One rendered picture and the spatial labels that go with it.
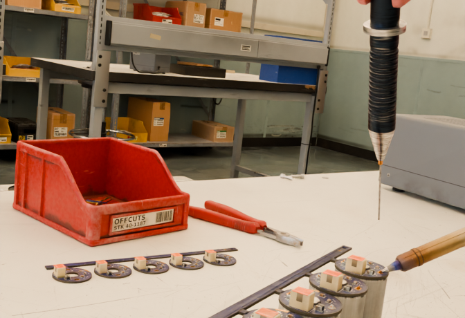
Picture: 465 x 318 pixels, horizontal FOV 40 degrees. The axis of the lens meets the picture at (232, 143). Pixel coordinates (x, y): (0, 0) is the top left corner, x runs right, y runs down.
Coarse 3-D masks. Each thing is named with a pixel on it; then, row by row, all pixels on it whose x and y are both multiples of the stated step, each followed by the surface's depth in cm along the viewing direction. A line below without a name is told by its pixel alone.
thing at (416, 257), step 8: (456, 232) 30; (464, 232) 30; (440, 240) 29; (448, 240) 29; (456, 240) 29; (464, 240) 29; (416, 248) 29; (424, 248) 29; (432, 248) 29; (440, 248) 29; (448, 248) 29; (456, 248) 29; (400, 256) 29; (408, 256) 29; (416, 256) 29; (424, 256) 29; (432, 256) 29; (408, 264) 29; (416, 264) 29
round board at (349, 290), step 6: (312, 276) 28; (348, 276) 28; (312, 282) 27; (318, 282) 27; (348, 282) 27; (354, 282) 27; (360, 282) 28; (318, 288) 26; (324, 288) 26; (342, 288) 27; (348, 288) 26; (354, 288) 27; (366, 288) 27; (336, 294) 26; (342, 294) 26; (348, 294) 26; (354, 294) 26; (360, 294) 26
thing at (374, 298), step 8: (368, 280) 28; (376, 280) 29; (384, 280) 29; (368, 288) 29; (376, 288) 29; (384, 288) 29; (368, 296) 29; (376, 296) 29; (384, 296) 29; (368, 304) 29; (376, 304) 29; (368, 312) 29; (376, 312) 29
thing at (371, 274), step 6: (336, 264) 30; (342, 264) 30; (366, 264) 30; (372, 264) 30; (378, 264) 30; (342, 270) 29; (366, 270) 29; (372, 270) 29; (378, 270) 29; (354, 276) 29; (360, 276) 28; (366, 276) 28; (372, 276) 29; (378, 276) 29; (384, 276) 29
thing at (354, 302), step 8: (344, 280) 27; (312, 288) 27; (336, 296) 26; (360, 296) 26; (344, 304) 26; (352, 304) 26; (360, 304) 26; (344, 312) 26; (352, 312) 26; (360, 312) 27
